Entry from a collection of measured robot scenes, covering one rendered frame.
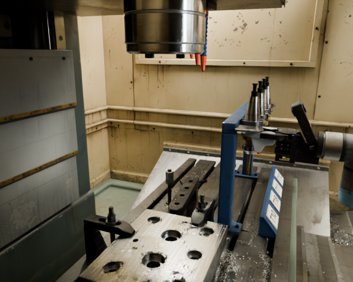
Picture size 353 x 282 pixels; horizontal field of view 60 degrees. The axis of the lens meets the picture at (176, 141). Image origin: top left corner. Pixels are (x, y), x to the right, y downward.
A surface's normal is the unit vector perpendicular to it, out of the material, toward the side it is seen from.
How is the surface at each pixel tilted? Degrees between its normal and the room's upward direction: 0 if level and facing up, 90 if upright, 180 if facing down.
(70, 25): 90
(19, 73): 90
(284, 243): 0
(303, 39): 90
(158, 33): 90
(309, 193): 24
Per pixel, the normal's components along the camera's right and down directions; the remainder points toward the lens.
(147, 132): -0.36, 0.26
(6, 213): 0.94, 0.10
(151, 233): 0.00, -0.96
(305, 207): -0.14, -0.78
